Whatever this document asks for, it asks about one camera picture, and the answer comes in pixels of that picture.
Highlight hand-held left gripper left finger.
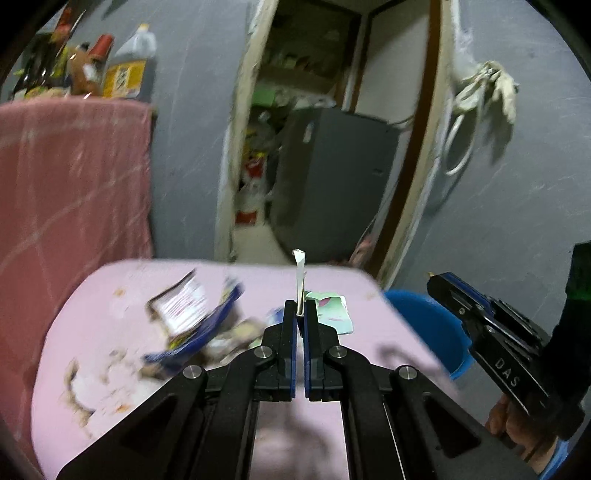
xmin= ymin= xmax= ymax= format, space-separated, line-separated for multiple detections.
xmin=55 ymin=300 xmax=299 ymax=480

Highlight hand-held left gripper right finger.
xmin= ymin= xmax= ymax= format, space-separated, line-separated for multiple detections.
xmin=303 ymin=300 xmax=539 ymax=480

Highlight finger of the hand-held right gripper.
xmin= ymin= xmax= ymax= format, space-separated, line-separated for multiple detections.
xmin=427 ymin=274 xmax=472 ymax=334
xmin=438 ymin=272 xmax=498 ymax=320

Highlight blue plastic basin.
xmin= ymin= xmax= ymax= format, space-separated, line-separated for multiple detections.
xmin=383 ymin=289 xmax=474 ymax=382

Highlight white paper strip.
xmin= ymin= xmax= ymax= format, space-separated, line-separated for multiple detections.
xmin=293 ymin=248 xmax=308 ymax=315

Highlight blue snack packet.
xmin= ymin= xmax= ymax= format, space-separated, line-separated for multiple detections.
xmin=142 ymin=281 xmax=246 ymax=371

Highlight person's right hand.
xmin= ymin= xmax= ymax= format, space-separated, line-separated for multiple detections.
xmin=487 ymin=396 xmax=562 ymax=474

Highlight green white wrapper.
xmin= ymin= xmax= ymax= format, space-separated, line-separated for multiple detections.
xmin=302 ymin=290 xmax=354 ymax=336

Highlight crumpled beige wrapper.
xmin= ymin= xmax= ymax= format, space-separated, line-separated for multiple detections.
xmin=203 ymin=308 xmax=279 ymax=366

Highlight pink slipper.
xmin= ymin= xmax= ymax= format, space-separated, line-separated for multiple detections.
xmin=350 ymin=234 xmax=378 ymax=267

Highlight white label packet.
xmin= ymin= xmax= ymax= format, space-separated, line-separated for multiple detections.
xmin=147 ymin=271 xmax=211 ymax=334

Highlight red white bag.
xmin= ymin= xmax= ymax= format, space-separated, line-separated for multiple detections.
xmin=235 ymin=154 xmax=269 ymax=227

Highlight grey cabinet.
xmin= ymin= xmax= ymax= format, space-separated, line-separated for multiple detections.
xmin=270 ymin=106 xmax=400 ymax=265

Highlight white hanging cloth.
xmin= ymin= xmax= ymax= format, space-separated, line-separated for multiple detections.
xmin=454 ymin=59 xmax=520 ymax=126

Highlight brown shell scraps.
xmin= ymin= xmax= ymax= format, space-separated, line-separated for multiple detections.
xmin=64 ymin=348 xmax=136 ymax=426

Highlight green packet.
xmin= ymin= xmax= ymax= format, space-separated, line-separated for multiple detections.
xmin=252 ymin=85 xmax=279 ymax=107

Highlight pink checked cloth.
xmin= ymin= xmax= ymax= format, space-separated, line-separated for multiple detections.
xmin=0 ymin=99 xmax=156 ymax=403

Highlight wooden shelf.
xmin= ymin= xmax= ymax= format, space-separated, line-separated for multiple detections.
xmin=257 ymin=0 xmax=362 ymax=95

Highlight large yellow label bottle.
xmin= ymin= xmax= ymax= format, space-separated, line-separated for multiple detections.
xmin=102 ymin=25 xmax=158 ymax=103

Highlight brown bottle with red cap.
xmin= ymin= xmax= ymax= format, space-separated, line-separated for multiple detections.
xmin=68 ymin=34 xmax=115 ymax=98

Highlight white cable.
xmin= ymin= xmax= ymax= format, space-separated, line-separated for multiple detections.
xmin=443 ymin=69 xmax=491 ymax=177

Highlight brown door frame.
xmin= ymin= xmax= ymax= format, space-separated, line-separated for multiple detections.
xmin=368 ymin=0 xmax=445 ymax=288

